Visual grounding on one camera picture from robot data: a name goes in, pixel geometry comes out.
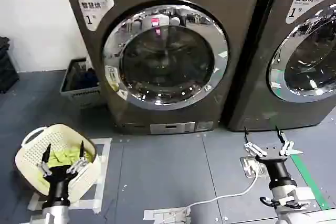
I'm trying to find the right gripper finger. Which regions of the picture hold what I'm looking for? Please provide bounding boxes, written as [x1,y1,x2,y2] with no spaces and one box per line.
[275,125,295,157]
[244,126,266,158]

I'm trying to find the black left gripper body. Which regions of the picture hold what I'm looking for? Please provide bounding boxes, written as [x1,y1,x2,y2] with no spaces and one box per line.
[43,165,77,203]

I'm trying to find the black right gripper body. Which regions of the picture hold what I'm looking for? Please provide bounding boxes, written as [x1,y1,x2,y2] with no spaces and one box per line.
[255,145,298,189]

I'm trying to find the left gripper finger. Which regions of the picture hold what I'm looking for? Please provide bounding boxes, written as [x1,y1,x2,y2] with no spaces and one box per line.
[38,143,53,178]
[66,140,89,175]

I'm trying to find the yellow-green cloth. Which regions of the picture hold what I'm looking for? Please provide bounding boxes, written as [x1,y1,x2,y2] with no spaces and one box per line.
[48,146,96,167]

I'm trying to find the silver floor socket plate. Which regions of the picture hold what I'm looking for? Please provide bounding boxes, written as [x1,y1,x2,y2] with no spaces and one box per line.
[239,156,269,178]
[143,206,193,224]

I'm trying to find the cream perforated laundry basket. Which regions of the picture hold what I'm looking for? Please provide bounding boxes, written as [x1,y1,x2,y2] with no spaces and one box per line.
[14,123,102,204]

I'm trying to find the green floor tape strip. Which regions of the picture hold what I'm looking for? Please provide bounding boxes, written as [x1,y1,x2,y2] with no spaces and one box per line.
[289,154,332,210]

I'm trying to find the grey plastic laundry basket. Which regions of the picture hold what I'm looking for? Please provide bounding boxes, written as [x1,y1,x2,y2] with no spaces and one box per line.
[59,58,102,110]

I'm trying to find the round glass dryer door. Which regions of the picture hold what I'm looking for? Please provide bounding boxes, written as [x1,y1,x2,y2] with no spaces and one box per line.
[102,0,229,112]
[266,5,336,104]

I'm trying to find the dark blue clothes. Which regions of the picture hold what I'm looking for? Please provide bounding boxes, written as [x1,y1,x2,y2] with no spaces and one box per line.
[78,67,100,89]

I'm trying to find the black plastic crate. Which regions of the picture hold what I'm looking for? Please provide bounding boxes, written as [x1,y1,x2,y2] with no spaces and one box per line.
[0,36,20,94]

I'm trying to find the white floor tape frame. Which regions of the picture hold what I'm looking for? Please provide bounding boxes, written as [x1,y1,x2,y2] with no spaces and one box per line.
[28,137,113,208]

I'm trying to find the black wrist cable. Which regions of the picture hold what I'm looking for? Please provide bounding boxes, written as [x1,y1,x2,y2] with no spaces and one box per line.
[259,195,280,207]

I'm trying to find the white power cable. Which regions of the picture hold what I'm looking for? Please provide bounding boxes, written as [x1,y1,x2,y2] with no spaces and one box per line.
[160,166,260,223]

